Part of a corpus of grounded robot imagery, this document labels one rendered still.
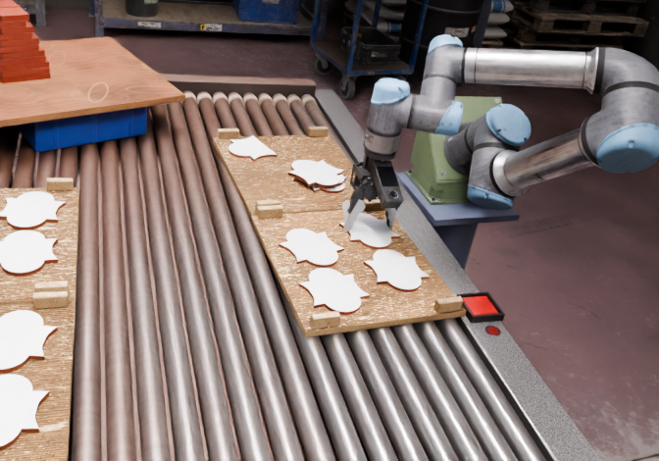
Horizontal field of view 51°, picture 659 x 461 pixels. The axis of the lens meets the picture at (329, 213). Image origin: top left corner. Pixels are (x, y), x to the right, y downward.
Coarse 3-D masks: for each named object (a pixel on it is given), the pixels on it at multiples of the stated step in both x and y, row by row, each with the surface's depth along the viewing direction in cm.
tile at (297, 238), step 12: (288, 240) 153; (300, 240) 154; (312, 240) 155; (324, 240) 155; (300, 252) 150; (312, 252) 151; (324, 252) 151; (336, 252) 152; (312, 264) 148; (324, 264) 147
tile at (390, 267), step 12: (384, 252) 155; (396, 252) 155; (372, 264) 150; (384, 264) 151; (396, 264) 151; (408, 264) 152; (384, 276) 147; (396, 276) 148; (408, 276) 148; (420, 276) 149; (396, 288) 145; (408, 288) 144
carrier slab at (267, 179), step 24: (216, 144) 190; (264, 144) 194; (288, 144) 197; (312, 144) 199; (336, 144) 201; (240, 168) 181; (264, 168) 182; (288, 168) 184; (336, 168) 188; (240, 192) 170; (264, 192) 171; (288, 192) 173; (312, 192) 175
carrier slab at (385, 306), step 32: (256, 224) 159; (288, 224) 161; (320, 224) 163; (288, 256) 150; (352, 256) 153; (416, 256) 157; (288, 288) 140; (384, 288) 145; (448, 288) 148; (352, 320) 134; (384, 320) 136; (416, 320) 138
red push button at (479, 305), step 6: (468, 300) 146; (474, 300) 147; (480, 300) 147; (486, 300) 147; (468, 306) 145; (474, 306) 145; (480, 306) 145; (486, 306) 146; (492, 306) 146; (474, 312) 143; (480, 312) 143; (486, 312) 144; (492, 312) 144
